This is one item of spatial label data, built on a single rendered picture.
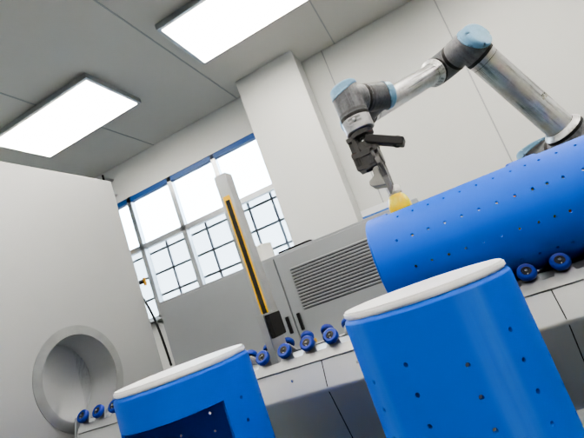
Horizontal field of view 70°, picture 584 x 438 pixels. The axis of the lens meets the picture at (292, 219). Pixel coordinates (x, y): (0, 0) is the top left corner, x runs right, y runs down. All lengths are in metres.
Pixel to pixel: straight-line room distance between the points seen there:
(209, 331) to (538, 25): 3.77
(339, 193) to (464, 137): 1.23
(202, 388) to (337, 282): 2.13
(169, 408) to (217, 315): 2.46
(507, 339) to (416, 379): 0.13
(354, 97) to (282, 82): 3.06
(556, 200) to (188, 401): 0.90
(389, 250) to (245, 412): 0.54
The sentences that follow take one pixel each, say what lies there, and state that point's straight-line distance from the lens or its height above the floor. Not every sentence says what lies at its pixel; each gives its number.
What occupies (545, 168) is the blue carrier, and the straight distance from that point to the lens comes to 1.17.
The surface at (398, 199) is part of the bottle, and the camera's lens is 1.25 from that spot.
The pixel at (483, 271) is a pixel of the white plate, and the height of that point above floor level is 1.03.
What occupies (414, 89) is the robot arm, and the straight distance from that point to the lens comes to 1.73.
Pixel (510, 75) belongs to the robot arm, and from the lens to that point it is 1.89.
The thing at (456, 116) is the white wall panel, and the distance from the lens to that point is 4.23.
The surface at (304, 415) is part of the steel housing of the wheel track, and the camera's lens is 1.29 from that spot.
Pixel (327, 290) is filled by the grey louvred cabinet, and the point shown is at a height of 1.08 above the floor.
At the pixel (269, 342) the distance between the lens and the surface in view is 1.36.
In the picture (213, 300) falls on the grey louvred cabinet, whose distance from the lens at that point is 3.29.
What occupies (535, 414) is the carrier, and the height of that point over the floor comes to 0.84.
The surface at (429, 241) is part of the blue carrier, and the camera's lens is 1.12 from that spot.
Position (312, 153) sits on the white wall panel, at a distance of 4.05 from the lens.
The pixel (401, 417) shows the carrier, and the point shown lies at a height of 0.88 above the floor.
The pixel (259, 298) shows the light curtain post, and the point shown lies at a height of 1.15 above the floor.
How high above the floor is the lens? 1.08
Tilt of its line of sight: 11 degrees up
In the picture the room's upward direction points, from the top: 20 degrees counter-clockwise
